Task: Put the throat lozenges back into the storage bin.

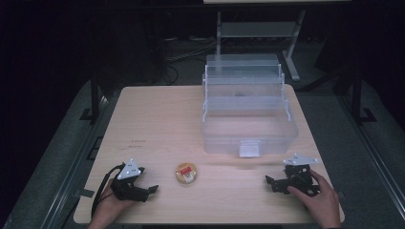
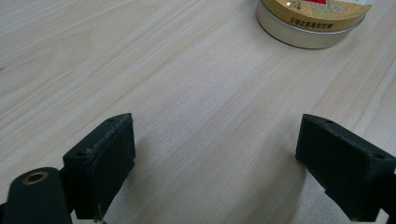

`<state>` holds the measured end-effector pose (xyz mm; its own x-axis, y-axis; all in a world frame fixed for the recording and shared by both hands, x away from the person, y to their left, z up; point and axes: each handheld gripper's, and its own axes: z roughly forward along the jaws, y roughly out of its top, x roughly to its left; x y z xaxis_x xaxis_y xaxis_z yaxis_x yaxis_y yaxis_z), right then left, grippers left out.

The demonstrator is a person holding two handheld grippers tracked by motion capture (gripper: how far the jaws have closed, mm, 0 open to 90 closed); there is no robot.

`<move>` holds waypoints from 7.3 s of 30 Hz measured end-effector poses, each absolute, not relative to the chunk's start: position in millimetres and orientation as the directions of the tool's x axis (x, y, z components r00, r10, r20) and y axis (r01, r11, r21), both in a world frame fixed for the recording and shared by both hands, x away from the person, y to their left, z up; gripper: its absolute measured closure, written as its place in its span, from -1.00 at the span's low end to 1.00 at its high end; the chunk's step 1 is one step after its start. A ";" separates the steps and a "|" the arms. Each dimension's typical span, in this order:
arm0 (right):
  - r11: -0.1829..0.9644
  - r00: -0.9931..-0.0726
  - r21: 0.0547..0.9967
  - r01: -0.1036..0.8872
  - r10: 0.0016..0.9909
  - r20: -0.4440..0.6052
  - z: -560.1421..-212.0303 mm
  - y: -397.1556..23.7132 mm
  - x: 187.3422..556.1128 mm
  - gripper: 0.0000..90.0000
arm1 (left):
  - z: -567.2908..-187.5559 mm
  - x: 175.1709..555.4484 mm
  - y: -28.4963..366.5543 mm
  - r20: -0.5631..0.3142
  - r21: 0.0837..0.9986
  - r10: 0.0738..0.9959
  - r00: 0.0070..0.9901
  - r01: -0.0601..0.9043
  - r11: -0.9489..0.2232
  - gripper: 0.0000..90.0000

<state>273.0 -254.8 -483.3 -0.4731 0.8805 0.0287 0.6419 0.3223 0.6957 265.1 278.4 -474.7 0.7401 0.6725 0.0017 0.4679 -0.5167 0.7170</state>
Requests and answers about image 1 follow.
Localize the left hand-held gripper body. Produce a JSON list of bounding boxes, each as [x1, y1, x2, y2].
[[110, 158, 150, 203]]

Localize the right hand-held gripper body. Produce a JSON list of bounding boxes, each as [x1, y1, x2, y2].
[[272, 153, 321, 197]]

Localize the round yellow tin red label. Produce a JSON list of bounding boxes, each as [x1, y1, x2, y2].
[[175, 162, 199, 185]]

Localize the clear plastic tiered storage box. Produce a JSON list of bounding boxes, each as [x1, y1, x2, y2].
[[201, 52, 300, 158]]

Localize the person's right hand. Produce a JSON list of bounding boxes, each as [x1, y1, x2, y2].
[[287, 169, 342, 229]]

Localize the person's left hand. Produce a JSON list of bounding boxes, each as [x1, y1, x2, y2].
[[88, 178, 137, 229]]

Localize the metal stand with shelf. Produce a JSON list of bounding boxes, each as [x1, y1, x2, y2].
[[215, 9, 308, 82]]

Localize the black cable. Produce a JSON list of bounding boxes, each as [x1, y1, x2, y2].
[[91, 163, 125, 219]]

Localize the black metal post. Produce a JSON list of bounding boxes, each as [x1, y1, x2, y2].
[[347, 63, 377, 125], [79, 71, 104, 123]]

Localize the floor cables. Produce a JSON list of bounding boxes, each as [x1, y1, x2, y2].
[[156, 36, 221, 86]]

